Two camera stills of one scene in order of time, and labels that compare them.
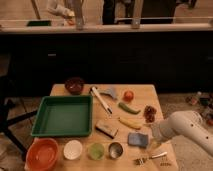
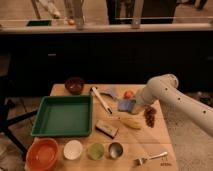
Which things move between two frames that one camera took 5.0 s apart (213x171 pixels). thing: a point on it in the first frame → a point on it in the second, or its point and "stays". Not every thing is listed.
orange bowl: [41, 155] stays
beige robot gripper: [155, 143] → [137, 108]
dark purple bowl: [74, 85] stays
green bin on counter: [39, 23] stays
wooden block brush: [107, 128] stays
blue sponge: [137, 139] → [126, 105]
